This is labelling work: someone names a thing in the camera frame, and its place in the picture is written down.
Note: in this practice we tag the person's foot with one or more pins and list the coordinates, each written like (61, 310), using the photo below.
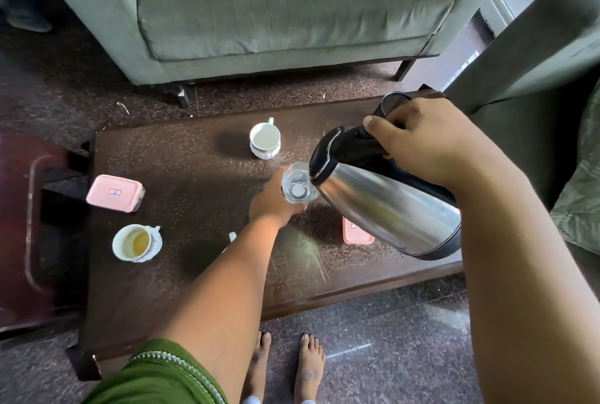
(258, 371)
(28, 23)
(309, 368)

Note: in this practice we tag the small white spoon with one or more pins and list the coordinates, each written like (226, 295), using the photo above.
(232, 237)

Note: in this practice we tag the grey-green armchair seat cushion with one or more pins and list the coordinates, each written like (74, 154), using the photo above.
(290, 0)

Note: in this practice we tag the person's right hand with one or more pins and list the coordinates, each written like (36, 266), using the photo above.
(431, 141)

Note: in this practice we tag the person's left thumb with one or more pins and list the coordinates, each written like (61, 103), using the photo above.
(294, 210)

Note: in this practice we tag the dark red wooden chair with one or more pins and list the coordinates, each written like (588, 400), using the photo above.
(23, 230)

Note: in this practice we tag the person's right thumb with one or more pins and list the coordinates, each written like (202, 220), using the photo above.
(377, 129)

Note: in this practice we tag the dark wooden coffee table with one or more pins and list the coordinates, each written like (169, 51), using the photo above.
(187, 192)

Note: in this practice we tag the white cup with tea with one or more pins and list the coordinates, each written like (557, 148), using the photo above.
(131, 244)

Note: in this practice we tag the patterned green cushion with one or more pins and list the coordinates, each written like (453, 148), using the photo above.
(581, 192)

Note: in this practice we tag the green sleeve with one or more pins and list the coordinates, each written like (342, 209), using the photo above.
(154, 378)

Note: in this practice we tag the clear drinking glass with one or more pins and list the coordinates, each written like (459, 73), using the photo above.
(298, 189)

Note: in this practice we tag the empty white cup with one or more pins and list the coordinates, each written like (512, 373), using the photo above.
(265, 136)

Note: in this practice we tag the grey-green fabric armchair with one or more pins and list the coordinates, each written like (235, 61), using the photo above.
(108, 19)

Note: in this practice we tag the person's left hand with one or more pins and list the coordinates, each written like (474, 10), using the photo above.
(268, 204)

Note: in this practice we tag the grey-green fabric sofa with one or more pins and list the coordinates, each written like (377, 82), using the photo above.
(529, 66)

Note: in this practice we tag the person's left foot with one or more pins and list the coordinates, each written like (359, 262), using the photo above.
(258, 371)

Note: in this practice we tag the metal tea strainer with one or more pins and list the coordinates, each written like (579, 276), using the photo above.
(393, 102)

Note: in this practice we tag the person's left forearm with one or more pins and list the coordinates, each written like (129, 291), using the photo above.
(234, 296)

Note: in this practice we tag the person's right forearm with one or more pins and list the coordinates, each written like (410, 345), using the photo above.
(529, 286)

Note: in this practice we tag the pink lidded container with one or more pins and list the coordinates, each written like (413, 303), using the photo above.
(115, 192)
(354, 235)

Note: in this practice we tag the person's right foot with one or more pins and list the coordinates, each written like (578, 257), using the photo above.
(309, 368)

